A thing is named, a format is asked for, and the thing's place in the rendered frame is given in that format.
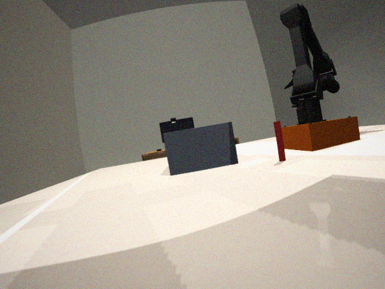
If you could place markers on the dark red peg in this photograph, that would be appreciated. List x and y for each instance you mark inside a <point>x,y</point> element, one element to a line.
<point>279,139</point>

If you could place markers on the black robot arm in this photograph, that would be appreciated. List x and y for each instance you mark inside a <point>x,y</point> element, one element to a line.
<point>308,82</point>

